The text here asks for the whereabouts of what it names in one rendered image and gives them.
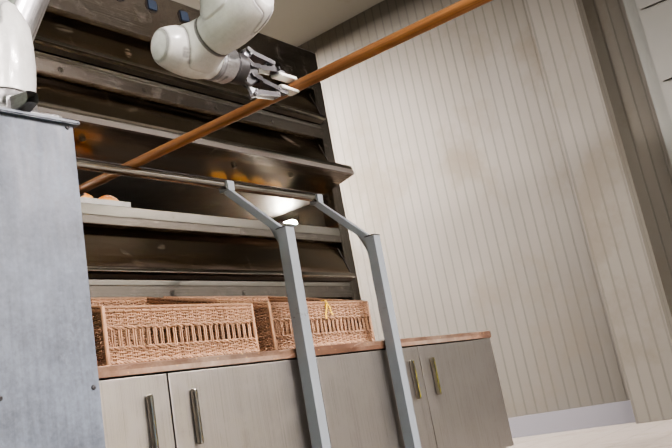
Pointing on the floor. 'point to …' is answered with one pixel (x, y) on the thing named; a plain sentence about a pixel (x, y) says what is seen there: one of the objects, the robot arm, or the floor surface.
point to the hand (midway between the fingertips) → (285, 83)
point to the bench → (206, 384)
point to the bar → (304, 293)
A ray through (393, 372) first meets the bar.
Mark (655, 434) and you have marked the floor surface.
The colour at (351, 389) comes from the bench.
